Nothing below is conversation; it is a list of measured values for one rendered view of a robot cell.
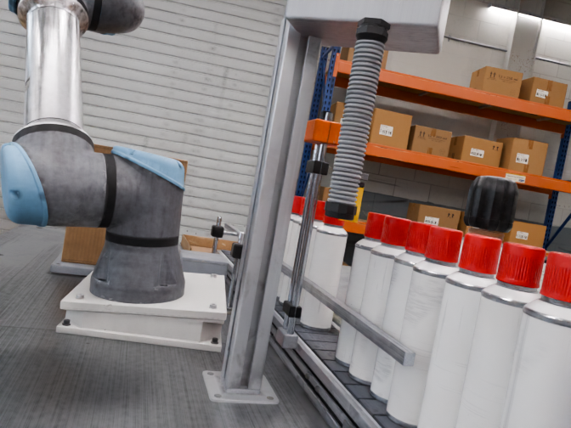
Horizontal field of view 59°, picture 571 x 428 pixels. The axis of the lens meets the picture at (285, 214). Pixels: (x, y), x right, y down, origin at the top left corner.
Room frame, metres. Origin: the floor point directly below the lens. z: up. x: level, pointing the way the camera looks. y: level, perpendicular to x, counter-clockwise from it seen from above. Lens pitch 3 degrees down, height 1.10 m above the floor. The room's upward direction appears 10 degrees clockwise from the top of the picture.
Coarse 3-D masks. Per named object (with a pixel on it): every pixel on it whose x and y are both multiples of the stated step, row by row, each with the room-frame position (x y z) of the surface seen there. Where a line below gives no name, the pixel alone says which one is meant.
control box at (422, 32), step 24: (288, 0) 0.58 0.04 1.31; (312, 0) 0.57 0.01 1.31; (336, 0) 0.56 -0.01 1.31; (360, 0) 0.55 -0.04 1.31; (384, 0) 0.54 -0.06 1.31; (408, 0) 0.53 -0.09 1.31; (432, 0) 0.53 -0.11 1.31; (312, 24) 0.58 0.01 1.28; (336, 24) 0.57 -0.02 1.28; (408, 24) 0.53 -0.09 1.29; (432, 24) 0.53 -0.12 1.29; (384, 48) 0.62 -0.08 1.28; (408, 48) 0.61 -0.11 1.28; (432, 48) 0.59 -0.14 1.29
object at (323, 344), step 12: (228, 252) 1.47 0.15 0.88; (276, 300) 0.96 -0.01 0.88; (300, 336) 0.75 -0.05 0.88; (312, 336) 0.76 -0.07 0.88; (324, 336) 0.77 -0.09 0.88; (336, 336) 0.78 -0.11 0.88; (312, 348) 0.70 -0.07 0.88; (324, 348) 0.71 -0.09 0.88; (324, 360) 0.66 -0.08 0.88; (336, 372) 0.62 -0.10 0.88; (348, 384) 0.59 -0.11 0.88; (360, 384) 0.59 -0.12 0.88; (360, 396) 0.56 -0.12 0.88; (372, 408) 0.53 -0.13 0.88; (384, 408) 0.53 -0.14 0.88; (384, 420) 0.50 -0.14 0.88
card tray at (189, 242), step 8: (184, 240) 1.68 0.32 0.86; (192, 240) 1.79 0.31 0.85; (200, 240) 1.80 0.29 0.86; (208, 240) 1.81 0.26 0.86; (224, 240) 1.83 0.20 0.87; (184, 248) 1.64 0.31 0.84; (192, 248) 1.73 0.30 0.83; (200, 248) 1.76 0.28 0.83; (208, 248) 1.79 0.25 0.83; (224, 248) 1.83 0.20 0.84
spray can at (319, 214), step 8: (320, 200) 0.90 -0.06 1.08; (320, 208) 0.87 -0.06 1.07; (320, 216) 0.88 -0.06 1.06; (320, 224) 0.87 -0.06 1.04; (312, 232) 0.86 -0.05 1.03; (296, 240) 0.89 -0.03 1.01; (312, 240) 0.86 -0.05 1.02; (296, 248) 0.88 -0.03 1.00; (312, 248) 0.86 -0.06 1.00; (288, 288) 0.88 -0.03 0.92
